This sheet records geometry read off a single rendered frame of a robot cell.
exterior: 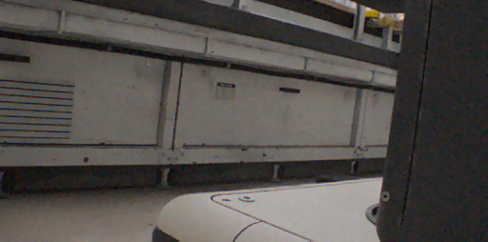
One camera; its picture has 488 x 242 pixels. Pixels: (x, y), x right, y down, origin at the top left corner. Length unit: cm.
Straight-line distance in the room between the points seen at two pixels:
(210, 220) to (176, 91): 127
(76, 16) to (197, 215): 92
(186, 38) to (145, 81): 28
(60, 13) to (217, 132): 91
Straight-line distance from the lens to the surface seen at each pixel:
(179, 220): 65
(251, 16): 175
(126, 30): 151
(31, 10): 140
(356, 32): 230
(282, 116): 230
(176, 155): 189
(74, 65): 168
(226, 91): 204
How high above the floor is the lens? 44
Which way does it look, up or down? 3 degrees down
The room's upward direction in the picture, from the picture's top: 7 degrees clockwise
